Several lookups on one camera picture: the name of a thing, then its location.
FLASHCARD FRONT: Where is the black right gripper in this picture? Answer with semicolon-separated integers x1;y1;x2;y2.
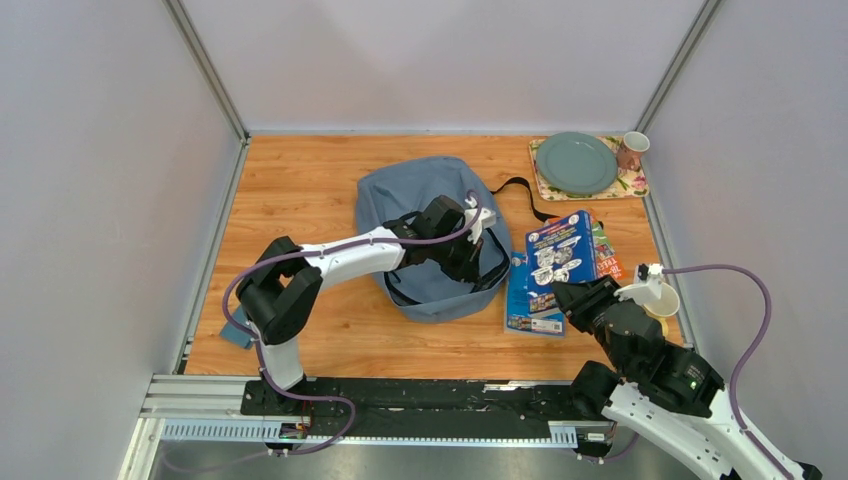
548;274;629;378

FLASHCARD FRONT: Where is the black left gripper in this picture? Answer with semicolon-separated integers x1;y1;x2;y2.
429;228;485;286

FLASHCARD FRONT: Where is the dark blue treehouse book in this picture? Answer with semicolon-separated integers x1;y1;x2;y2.
525;210;597;289

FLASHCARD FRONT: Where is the light blue treehouse book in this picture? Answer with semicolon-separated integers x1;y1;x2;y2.
504;251;567;338

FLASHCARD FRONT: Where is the orange treehouse book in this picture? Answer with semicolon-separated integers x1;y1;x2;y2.
589;213;625;282

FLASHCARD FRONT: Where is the blue-grey student backpack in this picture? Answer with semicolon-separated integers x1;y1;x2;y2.
354;156;513;324

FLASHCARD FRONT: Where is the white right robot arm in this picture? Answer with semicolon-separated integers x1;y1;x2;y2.
552;277;823;479

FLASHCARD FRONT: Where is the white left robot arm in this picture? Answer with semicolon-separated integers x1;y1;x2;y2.
222;190;497;415

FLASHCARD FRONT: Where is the yellow mug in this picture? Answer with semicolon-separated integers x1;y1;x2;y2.
642;282;680;336

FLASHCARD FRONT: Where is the floral placemat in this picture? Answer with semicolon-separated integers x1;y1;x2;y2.
528;138;650;201

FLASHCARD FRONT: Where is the teal round plate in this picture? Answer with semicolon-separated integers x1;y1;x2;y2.
536;132;618;195

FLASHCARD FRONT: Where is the pink mug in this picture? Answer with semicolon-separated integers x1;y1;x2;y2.
616;131;651;171

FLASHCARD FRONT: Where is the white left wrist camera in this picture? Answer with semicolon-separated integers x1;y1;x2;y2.
463;192;497;244

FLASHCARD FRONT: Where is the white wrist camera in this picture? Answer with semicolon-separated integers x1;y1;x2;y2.
463;192;497;244
614;263;664;306

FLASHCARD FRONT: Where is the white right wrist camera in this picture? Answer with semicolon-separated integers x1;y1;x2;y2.
614;263;664;306

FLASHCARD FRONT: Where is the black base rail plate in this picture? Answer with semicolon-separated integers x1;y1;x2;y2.
240;377;614;440

